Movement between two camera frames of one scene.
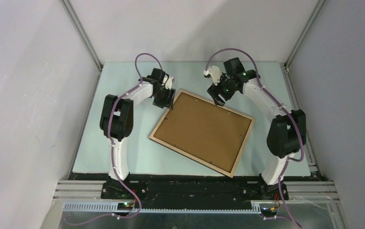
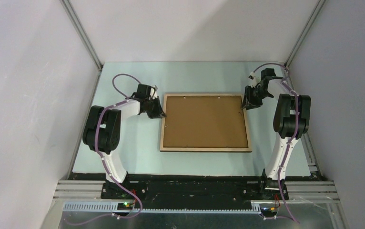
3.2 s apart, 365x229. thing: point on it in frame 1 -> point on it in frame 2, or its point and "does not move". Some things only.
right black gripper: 214,91 -> 248,102
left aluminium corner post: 81,32 does not move
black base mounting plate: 223,195 does not move
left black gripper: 168,101 -> 159,113
